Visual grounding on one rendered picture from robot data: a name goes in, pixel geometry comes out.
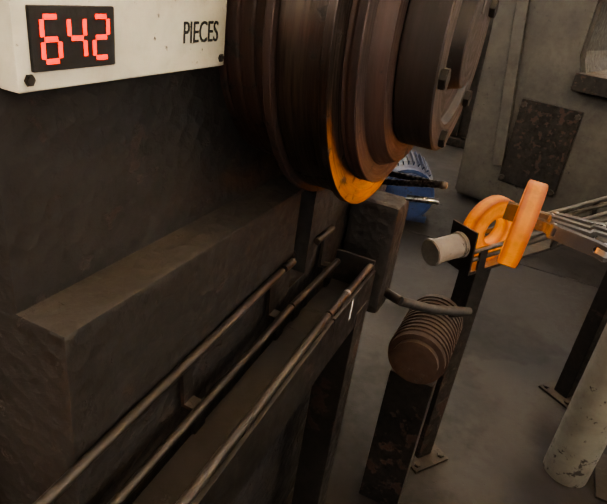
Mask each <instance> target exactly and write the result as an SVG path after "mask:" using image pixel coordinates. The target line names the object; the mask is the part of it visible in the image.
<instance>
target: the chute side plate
mask: <svg viewBox="0 0 607 504"><path fill-rule="evenodd" d="M375 272H376V271H375V270H372V272H371V273H370V274H369V276H368V277H367V278H366V279H365V280H364V281H363V282H362V283H361V285H360V286H359V287H358V288H357V289H356V291H355V292H354V293H353V294H352V295H351V297H350V298H349V299H348V300H347V301H346V303H345V304H344V305H343V307H342V308H341V309H340V310H339V311H338V313H336V315H335V316H334V317H333V318H332V320H331V321H330V322H329V323H328V325H327V327H326V328H325V329H324V331H323V332H322V333H321V334H320V335H319V337H318V338H317V339H316V341H315V342H314V343H313V345H312V346H311V347H310V349H309V350H308V351H307V353H306V354H305V355H304V356H303V358H302V359H301V360H300V362H299V363H298V364H297V366H296V367H295V368H294V370H293V371H292V372H291V374H290V375H289V376H288V378H287V379H286V380H285V382H284V383H283V384H282V386H281V387H280V388H279V390H278V391H277V392H276V394H275V395H274V396H273V398H272V399H271V400H270V401H269V403H268V404H267V405H266V407H265V408H264V409H263V411H262V412H261V413H260V415H259V416H258V417H257V419H256V420H255V422H254V423H253V425H252V426H251V427H250V429H249V430H248V431H247V433H246V434H245V435H244V436H243V437H242V439H241V440H240V441H239V443H238V444H237V445H236V447H235V448H234V449H233V450H232V452H231V453H230V454H229V456H228V457H227V458H226V460H225V461H224V462H223V464H222V465H221V466H220V468H219V469H218V470H217V472H216V473H215V474H214V476H213V477H212V478H211V480H210V481H209V482H208V484H207V485H206V486H205V488H204V489H203V490H202V492H201V493H200V494H199V495H198V497H197V498H196V499H195V501H194V502H193V503H192V504H232V502H233V501H234V499H235V498H236V496H237V495H238V494H239V492H240V491H241V489H242V488H243V486H244V485H245V483H246V482H247V480H248V479H249V477H250V476H251V475H252V473H253V472H254V470H255V469H256V467H257V466H258V464H259V463H260V461H261V460H262V458H263V457H264V455H265V454H266V453H267V451H268V450H269V448H270V447H271V445H272V444H273V442H274V441H275V439H276V438H277V436H278V435H279V434H280V432H281V431H282V429H283V428H284V426H285V425H286V423H287V422H288V420H289V419H290V417H291V416H292V415H293V413H294V412H295V410H296V409H297V407H298V406H299V404H300V403H301V401H302V400H303V398H304V397H305V396H306V394H307V393H308V391H309V390H310V388H311V387H312V385H313V384H314V382H315V381H316V379H317V378H318V377H319V375H320V374H321V372H322V371H323V369H324V368H325V366H326V365H327V363H328V362H329V361H330V359H331V358H332V357H333V355H334V354H335V353H336V351H337V350H338V348H339V347H340V346H341V344H342V343H343V342H344V340H345V339H346V338H347V336H348V335H349V334H350V332H351V331H352V330H353V328H354V323H355V318H356V314H357V313H358V311H359V310H360V309H361V307H362V306H363V305H364V303H365V302H366V301H367V300H368V304H369V300H370V295H371V290H372V286H373V281H374V277H375ZM353 299H354V301H353V306H352V311H351V316H350V319H349V315H350V310H351V305H352V300H353ZM368 304H367V309H368ZM367 309H366V311H367Z"/></svg>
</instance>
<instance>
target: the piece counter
mask: <svg viewBox="0 0 607 504"><path fill-rule="evenodd" d="M43 19H57V16H56V14H43ZM43 19H39V30H40V37H44V38H45V42H58V37H45V33H44V21H43ZM95 19H106V14H95ZM66 21H67V36H71V39H72V41H84V56H88V41H87V40H84V36H83V35H87V20H86V19H82V22H83V35H81V36H72V32H71V19H66ZM106 34H110V19H106ZM104 39H107V35H96V40H104ZM96 40H92V42H93V55H97V43H96ZM45 42H44V43H41V53H42V60H46V62H47V65H49V64H60V59H59V58H63V44H62V42H58V50H59V58H57V59H47V57H46V45H45ZM103 59H108V55H107V54H106V55H97V60H103Z"/></svg>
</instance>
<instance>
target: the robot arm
mask: <svg viewBox="0 0 607 504"><path fill-rule="evenodd" d="M518 207H519V203H515V202H512V201H509V202H508V204H507V207H506V210H505V212H504V215H503V217H502V218H503V219H505V220H508V221H511V222H513V220H514V217H515V215H516V212H517V209H518ZM534 229H536V230H539V231H542V232H544V233H545V234H546V237H547V238H549V239H552V240H554V241H557V242H559V243H561V244H564V245H566V246H569V247H571V248H573V249H576V250H578V251H581V252H583V253H586V254H588V255H590V256H592V257H594V258H596V259H598V260H599V261H601V262H607V222H597V221H593V220H589V219H585V218H580V217H576V216H572V215H568V214H564V213H560V212H557V211H554V212H553V213H552V214H551V213H547V212H544V211H540V214H539V216H538V219H537V221H536V224H535V226H534Z"/></svg>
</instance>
